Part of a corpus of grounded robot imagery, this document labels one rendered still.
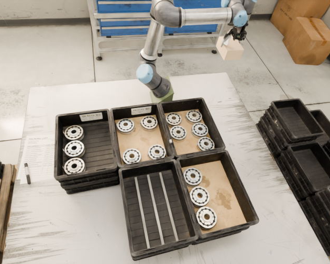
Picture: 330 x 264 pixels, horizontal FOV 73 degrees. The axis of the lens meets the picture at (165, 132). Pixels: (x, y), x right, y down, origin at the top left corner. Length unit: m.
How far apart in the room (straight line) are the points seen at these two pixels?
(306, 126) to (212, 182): 1.30
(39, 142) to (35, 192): 0.33
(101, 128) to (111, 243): 0.64
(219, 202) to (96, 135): 0.79
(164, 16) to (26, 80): 2.23
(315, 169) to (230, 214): 1.18
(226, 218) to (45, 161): 1.08
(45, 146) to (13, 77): 1.79
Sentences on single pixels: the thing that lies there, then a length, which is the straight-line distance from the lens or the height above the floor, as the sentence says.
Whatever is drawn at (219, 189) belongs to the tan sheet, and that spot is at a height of 0.83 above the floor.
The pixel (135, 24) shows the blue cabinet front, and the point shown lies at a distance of 3.05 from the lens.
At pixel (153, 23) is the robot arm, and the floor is 1.26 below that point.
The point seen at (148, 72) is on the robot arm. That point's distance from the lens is 1.49.
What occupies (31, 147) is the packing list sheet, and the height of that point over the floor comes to 0.70.
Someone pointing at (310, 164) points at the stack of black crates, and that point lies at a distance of 2.28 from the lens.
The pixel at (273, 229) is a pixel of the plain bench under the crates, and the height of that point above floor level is 0.70.
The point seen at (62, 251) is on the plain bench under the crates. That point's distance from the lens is 1.33.
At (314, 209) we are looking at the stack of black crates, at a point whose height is 0.37.
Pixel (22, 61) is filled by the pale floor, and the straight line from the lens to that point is 3.48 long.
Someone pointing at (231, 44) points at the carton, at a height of 1.12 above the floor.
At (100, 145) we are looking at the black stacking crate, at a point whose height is 0.83.
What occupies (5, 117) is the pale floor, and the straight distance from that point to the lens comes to 2.86.
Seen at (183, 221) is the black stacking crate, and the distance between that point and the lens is 1.19.
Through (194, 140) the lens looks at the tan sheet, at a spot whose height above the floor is 0.83.
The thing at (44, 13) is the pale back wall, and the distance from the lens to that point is 3.99.
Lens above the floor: 1.97
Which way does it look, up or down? 55 degrees down
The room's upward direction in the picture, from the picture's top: 9 degrees clockwise
